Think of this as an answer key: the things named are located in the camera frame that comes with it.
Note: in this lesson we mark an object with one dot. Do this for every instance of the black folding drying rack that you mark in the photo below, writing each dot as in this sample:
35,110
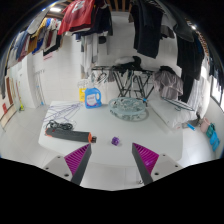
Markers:
125,75

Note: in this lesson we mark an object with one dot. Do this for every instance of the grey power strip orange ends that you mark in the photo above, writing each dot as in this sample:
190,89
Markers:
68,135

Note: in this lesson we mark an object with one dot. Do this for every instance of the dark hanging clothes row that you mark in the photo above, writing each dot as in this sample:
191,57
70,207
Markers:
188,50

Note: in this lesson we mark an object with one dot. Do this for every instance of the long white slab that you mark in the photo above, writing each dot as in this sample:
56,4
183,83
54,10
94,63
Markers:
173,113

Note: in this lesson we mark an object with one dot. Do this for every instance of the colourful hanging clothes row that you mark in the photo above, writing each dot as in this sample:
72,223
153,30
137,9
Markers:
78,15

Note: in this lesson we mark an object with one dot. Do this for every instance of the grey cloth on rack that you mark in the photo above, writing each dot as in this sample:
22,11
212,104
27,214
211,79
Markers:
168,83

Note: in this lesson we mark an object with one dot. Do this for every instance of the white and black clothes pile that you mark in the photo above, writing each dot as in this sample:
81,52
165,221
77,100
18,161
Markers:
128,61

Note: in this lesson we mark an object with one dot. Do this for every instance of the ceiling light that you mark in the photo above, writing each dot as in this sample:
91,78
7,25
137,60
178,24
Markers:
56,9

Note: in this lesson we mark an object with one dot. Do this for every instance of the teal bags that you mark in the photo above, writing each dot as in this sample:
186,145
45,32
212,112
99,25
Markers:
214,138

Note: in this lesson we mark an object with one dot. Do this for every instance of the white clip hanger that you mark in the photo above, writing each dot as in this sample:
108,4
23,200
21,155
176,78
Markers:
85,84

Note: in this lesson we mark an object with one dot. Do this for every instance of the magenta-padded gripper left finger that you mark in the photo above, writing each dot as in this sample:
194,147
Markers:
75,160

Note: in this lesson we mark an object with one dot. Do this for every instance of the blue detergent bottle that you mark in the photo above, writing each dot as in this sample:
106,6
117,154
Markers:
93,99

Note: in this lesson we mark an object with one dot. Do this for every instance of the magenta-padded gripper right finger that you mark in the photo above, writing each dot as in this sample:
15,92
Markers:
148,160

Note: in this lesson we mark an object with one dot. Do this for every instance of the purple charger block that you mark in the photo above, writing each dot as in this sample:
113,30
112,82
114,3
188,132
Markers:
115,141

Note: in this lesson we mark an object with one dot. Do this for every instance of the yellow box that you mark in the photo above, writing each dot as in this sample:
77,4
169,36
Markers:
82,95

